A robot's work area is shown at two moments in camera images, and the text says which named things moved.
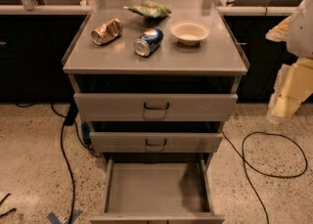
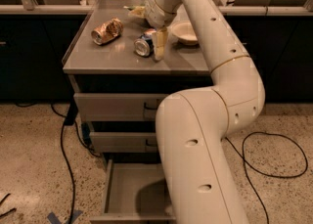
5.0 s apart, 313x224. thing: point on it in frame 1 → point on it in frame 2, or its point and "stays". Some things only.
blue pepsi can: [150, 40] stays
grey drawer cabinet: [156, 79] stays
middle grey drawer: [155, 142] stays
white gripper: [301, 32] → [155, 15]
